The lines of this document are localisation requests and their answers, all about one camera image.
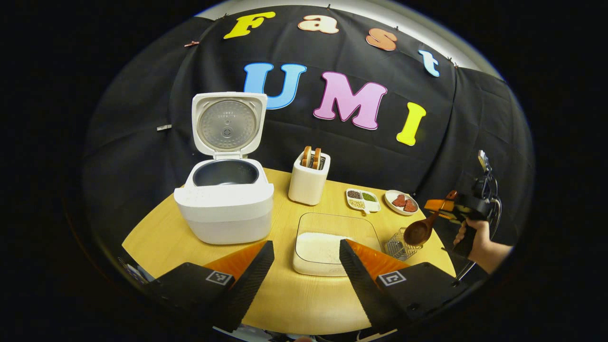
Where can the clear container of rice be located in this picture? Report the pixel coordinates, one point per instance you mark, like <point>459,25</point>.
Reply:
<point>318,247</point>

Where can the red meat slice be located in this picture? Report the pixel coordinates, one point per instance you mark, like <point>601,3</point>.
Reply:
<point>410,205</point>
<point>399,200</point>

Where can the white rice cooker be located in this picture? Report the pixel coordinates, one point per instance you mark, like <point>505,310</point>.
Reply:
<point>223,209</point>

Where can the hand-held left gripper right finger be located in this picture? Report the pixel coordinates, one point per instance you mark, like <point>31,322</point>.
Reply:
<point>361,285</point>

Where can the copper cloth clip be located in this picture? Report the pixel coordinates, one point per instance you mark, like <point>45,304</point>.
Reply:
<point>192,43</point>

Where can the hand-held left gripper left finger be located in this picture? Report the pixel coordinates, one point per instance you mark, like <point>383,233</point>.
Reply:
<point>247,285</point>

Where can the toasted bread slice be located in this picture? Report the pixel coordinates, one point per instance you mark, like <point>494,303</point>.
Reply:
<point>316,158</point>
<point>307,156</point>

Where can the brown wooden spoon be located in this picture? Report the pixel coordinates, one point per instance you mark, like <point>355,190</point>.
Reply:
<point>418,232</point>

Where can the white toaster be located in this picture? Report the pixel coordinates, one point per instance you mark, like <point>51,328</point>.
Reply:
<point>306,187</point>

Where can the white round plate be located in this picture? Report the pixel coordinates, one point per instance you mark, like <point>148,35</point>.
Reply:
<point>389,203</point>

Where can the white divided grain dish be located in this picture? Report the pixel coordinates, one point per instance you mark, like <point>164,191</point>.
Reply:
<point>363,200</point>

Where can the silver cloth clip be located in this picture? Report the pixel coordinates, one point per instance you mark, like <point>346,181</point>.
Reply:
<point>164,127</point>

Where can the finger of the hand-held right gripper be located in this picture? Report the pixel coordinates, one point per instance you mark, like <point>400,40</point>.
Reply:
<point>439,206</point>

